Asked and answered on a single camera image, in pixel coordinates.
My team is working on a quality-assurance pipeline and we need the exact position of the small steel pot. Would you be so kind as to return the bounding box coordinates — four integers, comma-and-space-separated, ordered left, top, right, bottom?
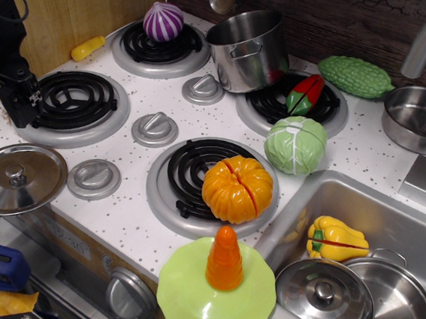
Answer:
382, 86, 426, 155

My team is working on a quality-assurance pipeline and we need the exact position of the green toy bitter gourd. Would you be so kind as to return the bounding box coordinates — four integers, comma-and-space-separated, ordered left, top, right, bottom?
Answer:
318, 56, 395, 99

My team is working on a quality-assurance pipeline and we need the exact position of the orange toy pumpkin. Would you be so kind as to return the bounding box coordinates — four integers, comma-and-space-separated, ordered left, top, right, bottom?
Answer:
201, 155, 274, 224

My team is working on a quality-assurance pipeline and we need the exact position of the light green plastic plate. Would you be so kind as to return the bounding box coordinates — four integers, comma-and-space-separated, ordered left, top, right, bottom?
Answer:
156, 237, 276, 319

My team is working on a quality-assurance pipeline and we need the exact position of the steel sink basin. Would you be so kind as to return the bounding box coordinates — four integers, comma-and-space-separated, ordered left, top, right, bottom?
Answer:
248, 163, 426, 319

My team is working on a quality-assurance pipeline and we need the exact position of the steel lid with knob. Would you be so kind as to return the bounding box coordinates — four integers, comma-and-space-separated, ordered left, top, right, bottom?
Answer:
0, 143, 68, 216

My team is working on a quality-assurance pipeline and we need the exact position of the grey oven front knob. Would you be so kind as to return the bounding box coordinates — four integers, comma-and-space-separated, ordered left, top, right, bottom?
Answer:
105, 266, 158, 319

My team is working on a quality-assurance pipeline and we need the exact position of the orange toy carrot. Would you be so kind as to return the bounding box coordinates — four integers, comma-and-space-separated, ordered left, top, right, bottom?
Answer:
205, 226, 243, 291

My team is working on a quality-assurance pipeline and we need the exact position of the steel lid in sink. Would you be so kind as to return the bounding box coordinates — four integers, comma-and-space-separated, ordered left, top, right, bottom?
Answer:
276, 258, 374, 319

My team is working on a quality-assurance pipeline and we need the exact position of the grey stove knob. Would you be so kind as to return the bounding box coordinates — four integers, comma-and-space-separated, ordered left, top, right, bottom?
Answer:
182, 74, 225, 106
131, 112, 179, 148
66, 159, 122, 200

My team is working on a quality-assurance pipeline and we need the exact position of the grey stove knob middle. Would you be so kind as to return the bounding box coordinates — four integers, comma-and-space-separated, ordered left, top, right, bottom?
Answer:
131, 112, 179, 148

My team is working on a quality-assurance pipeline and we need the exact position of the yellow toy bell pepper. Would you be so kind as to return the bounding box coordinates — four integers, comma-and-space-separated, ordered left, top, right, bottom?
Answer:
306, 215, 370, 262

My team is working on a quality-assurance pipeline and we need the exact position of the yellow cloth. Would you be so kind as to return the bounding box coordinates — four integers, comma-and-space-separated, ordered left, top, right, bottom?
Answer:
0, 290, 38, 316

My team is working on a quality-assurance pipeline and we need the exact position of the tall steel pot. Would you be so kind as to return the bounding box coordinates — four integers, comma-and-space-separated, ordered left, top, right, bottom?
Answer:
205, 10, 289, 94

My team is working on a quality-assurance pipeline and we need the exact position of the red toy chili pepper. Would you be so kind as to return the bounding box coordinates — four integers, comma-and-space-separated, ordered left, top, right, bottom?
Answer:
286, 74, 325, 116

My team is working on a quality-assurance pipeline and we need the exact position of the back right stove burner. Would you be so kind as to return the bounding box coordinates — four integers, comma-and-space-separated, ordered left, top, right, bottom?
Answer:
235, 71, 349, 138

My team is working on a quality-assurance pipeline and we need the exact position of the purple striped toy onion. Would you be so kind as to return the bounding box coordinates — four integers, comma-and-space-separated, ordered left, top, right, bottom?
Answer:
143, 2, 184, 43

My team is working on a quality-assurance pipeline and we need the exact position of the steel pan in sink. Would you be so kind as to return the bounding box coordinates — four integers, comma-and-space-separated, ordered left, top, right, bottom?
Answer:
344, 248, 426, 319

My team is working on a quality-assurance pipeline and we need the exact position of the grey stove knob bottom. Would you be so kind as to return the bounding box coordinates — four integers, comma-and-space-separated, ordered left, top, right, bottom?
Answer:
66, 159, 122, 200

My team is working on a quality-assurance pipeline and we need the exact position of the green toy cabbage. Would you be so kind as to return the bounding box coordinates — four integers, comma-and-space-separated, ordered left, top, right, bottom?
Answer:
264, 116, 328, 176

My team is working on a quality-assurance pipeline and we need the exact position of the stove burner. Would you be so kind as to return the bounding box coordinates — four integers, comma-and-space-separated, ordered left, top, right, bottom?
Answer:
14, 71, 131, 149
111, 21, 210, 80
235, 71, 349, 138
146, 137, 279, 239

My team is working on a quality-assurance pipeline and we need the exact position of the grey stove knob top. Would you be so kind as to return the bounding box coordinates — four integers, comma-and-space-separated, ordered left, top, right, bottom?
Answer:
182, 74, 225, 106

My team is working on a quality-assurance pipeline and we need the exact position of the back left stove burner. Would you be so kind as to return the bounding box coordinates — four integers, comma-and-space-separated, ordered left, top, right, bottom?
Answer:
111, 21, 210, 80

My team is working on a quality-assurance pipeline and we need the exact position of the front left stove burner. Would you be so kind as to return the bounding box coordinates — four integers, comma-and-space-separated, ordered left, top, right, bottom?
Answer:
14, 71, 131, 149

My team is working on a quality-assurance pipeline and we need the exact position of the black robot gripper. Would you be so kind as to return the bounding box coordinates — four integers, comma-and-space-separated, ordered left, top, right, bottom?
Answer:
0, 0, 43, 128

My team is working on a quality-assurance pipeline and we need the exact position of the front right stove burner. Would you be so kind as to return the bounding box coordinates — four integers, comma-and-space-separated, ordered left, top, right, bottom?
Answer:
146, 137, 279, 239

